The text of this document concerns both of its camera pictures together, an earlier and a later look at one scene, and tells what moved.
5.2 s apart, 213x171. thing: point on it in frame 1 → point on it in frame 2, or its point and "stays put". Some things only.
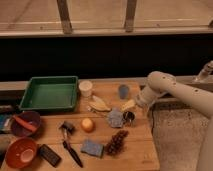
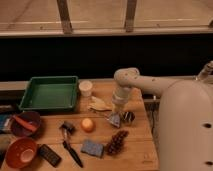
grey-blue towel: [115, 117] stays put
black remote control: [47, 154] stays put
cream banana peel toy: [98, 104] stays put
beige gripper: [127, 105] → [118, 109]
